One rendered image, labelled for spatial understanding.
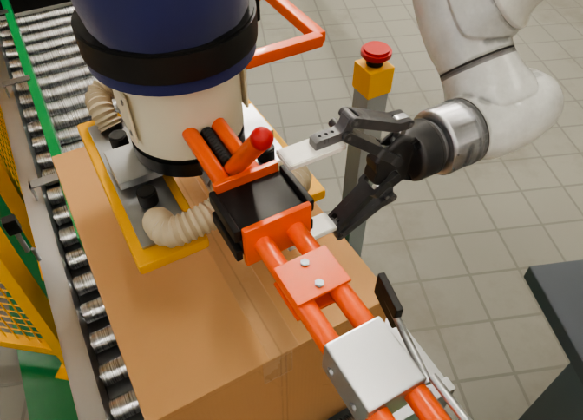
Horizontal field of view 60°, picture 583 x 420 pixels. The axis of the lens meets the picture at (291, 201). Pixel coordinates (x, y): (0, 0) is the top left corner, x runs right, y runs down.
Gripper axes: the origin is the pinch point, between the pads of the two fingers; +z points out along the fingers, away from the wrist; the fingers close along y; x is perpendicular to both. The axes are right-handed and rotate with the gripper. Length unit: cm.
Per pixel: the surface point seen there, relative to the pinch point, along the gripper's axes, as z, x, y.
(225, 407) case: 13.9, -5.0, 32.8
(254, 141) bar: 4.6, -0.9, -11.5
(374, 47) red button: -47, 45, 16
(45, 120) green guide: 24, 114, 57
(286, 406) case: 3.5, -5.1, 45.8
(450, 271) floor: -91, 34, 120
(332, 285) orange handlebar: 2.5, -12.5, -1.1
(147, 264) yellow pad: 16.6, 8.8, 11.7
